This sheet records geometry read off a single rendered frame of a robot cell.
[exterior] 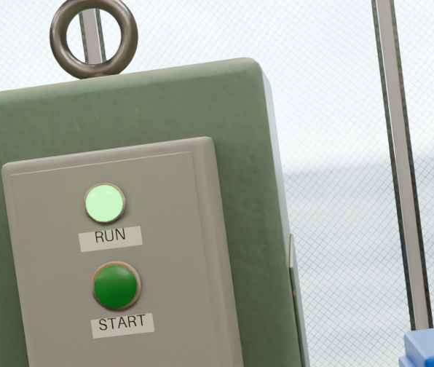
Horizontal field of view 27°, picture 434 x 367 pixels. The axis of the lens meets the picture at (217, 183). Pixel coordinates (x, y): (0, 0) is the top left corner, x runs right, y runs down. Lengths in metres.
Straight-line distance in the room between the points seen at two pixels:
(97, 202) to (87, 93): 0.09
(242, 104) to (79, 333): 0.15
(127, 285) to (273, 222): 0.10
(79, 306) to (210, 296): 0.06
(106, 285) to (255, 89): 0.13
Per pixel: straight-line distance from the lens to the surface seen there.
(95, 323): 0.45
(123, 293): 0.43
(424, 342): 1.30
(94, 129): 0.50
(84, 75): 0.61
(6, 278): 0.52
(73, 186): 0.44
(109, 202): 0.43
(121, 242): 0.44
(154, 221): 0.43
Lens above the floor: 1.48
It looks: 3 degrees down
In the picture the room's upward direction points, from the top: 8 degrees counter-clockwise
